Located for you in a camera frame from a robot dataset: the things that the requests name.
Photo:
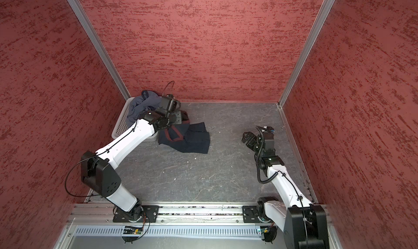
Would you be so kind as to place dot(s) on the aluminium corner post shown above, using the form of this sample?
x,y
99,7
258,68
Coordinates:
x,y
98,45
314,32

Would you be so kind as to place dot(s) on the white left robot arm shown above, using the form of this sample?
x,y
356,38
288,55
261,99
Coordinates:
x,y
98,169

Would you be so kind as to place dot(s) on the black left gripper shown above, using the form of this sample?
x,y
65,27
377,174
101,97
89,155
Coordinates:
x,y
179,118

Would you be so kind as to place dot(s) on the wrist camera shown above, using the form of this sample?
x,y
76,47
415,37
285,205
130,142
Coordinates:
x,y
169,103
268,129

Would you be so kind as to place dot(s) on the aluminium corner post right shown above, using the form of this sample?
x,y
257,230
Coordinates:
x,y
314,32

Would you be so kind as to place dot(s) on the circuit board with wires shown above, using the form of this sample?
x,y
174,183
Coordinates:
x,y
133,231
268,234

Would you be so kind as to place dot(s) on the slotted white cable duct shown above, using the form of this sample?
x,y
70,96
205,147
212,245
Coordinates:
x,y
230,232

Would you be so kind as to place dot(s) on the aluminium front rail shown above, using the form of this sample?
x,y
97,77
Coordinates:
x,y
100,213

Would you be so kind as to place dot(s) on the left circuit board with wires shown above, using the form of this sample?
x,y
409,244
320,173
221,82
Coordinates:
x,y
133,231

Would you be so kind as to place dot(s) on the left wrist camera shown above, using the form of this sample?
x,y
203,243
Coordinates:
x,y
169,103

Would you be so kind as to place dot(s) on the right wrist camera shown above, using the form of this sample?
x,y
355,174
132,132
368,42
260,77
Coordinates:
x,y
268,129

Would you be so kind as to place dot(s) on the white plastic laundry basket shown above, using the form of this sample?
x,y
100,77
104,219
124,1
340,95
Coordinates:
x,y
122,125

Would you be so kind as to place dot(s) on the aluminium corner post left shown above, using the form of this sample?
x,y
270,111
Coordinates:
x,y
98,45

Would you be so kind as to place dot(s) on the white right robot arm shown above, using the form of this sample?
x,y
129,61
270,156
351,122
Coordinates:
x,y
303,223

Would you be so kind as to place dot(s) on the right circuit board with wires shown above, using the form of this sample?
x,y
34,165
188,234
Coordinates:
x,y
268,234

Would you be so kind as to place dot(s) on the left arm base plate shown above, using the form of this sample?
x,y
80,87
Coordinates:
x,y
137,215

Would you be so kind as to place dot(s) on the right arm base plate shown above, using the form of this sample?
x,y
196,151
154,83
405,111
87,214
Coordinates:
x,y
251,215

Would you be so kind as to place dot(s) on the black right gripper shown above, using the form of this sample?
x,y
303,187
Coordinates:
x,y
249,135

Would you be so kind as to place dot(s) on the navy tank top red trim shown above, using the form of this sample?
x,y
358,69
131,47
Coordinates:
x,y
186,137

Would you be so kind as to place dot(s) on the grey-blue tank top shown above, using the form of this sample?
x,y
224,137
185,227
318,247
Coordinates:
x,y
147,101

